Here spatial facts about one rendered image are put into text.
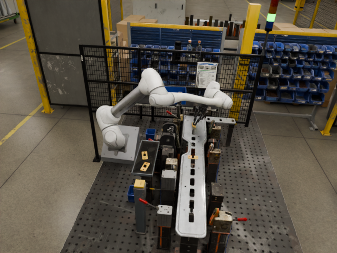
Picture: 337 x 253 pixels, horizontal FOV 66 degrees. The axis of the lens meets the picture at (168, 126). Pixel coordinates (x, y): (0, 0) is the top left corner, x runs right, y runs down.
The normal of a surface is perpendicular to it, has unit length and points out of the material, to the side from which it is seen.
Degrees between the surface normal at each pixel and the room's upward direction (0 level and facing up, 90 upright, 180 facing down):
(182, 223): 0
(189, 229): 0
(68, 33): 91
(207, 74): 90
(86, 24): 90
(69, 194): 0
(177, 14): 90
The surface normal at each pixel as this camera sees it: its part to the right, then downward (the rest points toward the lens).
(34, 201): 0.03, -0.84
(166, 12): -0.10, 0.54
